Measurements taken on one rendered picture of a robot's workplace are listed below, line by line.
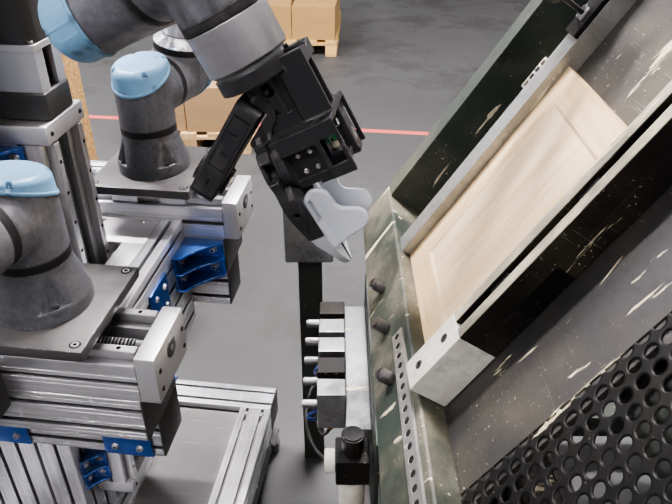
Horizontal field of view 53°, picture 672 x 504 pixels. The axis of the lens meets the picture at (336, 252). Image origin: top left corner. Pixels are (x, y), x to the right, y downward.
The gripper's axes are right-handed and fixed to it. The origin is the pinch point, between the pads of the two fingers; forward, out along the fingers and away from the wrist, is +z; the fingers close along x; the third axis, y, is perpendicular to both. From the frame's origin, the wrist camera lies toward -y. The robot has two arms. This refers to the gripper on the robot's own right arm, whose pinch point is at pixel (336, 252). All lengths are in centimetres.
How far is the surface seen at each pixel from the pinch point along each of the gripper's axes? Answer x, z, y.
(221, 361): 123, 90, -113
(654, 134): 26.2, 13.5, 33.7
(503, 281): 25.9, 27.3, 9.4
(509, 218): 47, 30, 11
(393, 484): 10.8, 45.8, -15.6
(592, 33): 70, 13, 34
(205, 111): 300, 41, -151
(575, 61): 70, 16, 30
